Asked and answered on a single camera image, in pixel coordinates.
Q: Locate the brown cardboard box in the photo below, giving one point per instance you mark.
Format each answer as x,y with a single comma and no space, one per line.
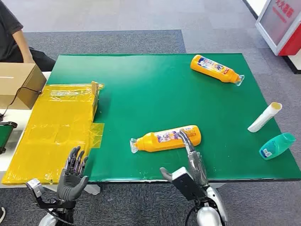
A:
16,84

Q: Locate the white tube bottle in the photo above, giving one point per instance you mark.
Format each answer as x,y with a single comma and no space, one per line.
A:
264,118

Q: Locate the green bin with black rim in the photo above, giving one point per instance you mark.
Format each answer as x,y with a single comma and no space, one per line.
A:
5,134

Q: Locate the green table mat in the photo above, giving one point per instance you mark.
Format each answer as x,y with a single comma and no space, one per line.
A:
152,93

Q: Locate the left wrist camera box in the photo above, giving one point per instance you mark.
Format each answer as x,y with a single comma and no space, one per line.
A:
35,186

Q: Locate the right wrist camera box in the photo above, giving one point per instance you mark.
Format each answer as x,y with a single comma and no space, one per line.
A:
182,181

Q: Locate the white and red display stand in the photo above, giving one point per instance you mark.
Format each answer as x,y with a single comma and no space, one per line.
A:
280,25

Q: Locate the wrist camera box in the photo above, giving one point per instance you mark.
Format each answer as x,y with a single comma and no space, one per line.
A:
35,186
182,181

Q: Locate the person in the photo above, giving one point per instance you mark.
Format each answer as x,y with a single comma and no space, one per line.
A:
9,34

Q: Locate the white table leg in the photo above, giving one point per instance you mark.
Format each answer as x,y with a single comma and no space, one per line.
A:
93,189
216,185

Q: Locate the orange bottle with clear cap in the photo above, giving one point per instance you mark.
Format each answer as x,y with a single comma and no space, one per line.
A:
164,140
213,69

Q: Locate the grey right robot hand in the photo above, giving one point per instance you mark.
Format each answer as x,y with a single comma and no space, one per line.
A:
196,167

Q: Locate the teal plastic bottle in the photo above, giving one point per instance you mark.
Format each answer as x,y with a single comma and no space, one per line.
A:
276,146

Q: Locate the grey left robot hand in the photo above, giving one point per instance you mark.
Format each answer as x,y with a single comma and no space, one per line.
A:
70,187

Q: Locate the yellow film wrapped box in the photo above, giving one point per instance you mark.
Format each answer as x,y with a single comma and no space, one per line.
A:
56,131

